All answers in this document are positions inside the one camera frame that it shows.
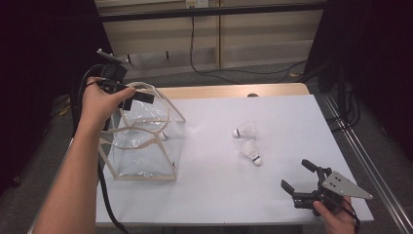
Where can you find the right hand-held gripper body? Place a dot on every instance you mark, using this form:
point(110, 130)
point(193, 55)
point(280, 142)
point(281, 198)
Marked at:
point(341, 187)

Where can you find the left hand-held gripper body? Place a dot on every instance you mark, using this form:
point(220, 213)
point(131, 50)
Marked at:
point(113, 73)

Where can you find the transparent bag with beige trim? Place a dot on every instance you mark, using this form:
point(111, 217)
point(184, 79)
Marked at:
point(146, 156)

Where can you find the person's left hand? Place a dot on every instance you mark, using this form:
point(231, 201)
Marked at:
point(95, 105)

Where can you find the person's right hand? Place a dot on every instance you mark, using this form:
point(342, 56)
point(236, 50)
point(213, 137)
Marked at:
point(339, 222)

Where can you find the white table sheet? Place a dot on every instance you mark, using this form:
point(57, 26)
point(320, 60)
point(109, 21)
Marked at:
point(276, 113)

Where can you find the black curtain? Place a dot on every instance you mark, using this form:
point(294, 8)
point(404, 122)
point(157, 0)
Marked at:
point(32, 65)
point(383, 48)

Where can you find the dark round table grommet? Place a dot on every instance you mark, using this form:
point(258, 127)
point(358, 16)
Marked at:
point(252, 95)

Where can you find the small yellow tag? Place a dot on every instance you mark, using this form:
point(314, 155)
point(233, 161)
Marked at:
point(293, 74)

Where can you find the black horizontal bar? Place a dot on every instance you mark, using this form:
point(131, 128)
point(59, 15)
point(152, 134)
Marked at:
point(211, 12)

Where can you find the light wooden cabinet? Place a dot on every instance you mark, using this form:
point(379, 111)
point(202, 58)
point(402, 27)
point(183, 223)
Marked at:
point(259, 32)

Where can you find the aluminium floor rail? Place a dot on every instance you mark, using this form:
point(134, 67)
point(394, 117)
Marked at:
point(367, 162)

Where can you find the white wall socket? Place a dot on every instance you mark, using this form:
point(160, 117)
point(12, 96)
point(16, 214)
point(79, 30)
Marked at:
point(197, 3)

